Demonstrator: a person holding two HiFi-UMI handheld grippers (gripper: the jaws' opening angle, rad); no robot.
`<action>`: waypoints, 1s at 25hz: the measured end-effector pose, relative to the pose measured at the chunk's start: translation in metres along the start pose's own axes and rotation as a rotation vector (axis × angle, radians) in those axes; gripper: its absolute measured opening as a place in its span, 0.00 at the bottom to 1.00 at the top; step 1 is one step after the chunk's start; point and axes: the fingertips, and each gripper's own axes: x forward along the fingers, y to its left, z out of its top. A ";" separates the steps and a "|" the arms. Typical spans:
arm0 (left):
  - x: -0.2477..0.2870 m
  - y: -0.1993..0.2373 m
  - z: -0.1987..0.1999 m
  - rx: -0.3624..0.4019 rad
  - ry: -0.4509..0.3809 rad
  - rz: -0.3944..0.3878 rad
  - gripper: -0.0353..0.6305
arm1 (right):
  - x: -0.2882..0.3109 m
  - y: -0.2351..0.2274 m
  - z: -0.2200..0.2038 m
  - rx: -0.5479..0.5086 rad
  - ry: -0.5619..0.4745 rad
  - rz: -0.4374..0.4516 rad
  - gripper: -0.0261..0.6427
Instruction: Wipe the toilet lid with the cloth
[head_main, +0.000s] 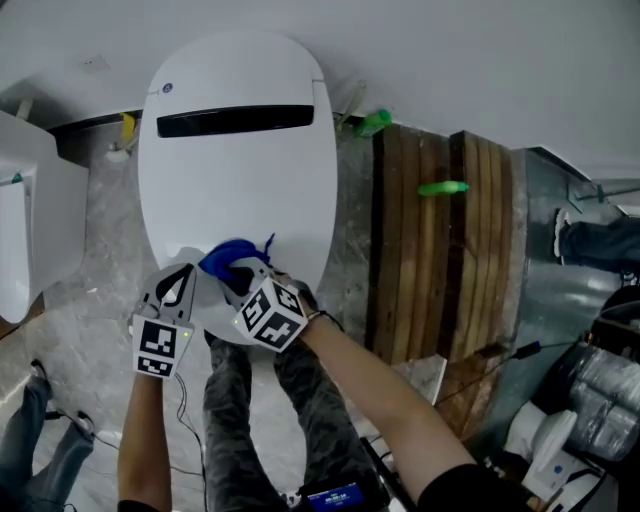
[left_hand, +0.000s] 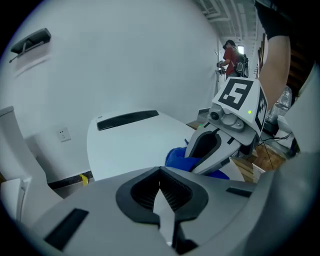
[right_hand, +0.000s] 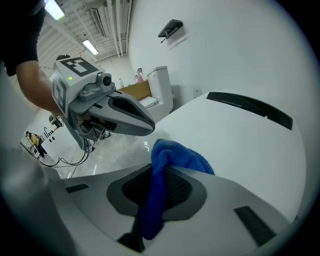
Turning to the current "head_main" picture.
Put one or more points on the person's right leg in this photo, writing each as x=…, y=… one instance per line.
x=320, y=415

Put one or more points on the small black screen device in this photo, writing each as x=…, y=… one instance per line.
x=335, y=497

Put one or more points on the person's black shirt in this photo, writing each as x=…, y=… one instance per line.
x=460, y=490

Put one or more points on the person's left leg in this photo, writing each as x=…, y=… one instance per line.
x=235, y=425

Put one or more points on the plastic wrapped grey bundle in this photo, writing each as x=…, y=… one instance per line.
x=605, y=400

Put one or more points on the green detergent bottle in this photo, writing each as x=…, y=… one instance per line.
x=442, y=188
x=372, y=122

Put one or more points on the person's right forearm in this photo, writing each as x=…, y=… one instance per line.
x=380, y=400

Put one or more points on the blue cleaning cloth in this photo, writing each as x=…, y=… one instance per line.
x=220, y=257

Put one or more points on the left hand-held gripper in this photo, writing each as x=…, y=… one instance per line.
x=157, y=345

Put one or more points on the person's leg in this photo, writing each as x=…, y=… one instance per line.
x=235, y=425
x=320, y=415

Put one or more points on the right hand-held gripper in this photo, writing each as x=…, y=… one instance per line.
x=272, y=320

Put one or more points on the white tank toilet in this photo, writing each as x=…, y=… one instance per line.
x=45, y=215

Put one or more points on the person's left forearm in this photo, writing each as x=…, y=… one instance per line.
x=142, y=440

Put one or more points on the person's right hand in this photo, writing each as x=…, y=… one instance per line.
x=306, y=300

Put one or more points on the wooden plank platform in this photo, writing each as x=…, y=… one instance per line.
x=410, y=280

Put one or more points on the white toilet bowl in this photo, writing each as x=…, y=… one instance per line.
x=545, y=445

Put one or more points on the white toilet lid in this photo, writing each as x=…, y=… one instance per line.
x=235, y=190

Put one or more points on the white smart toilet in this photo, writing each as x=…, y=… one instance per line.
x=235, y=55

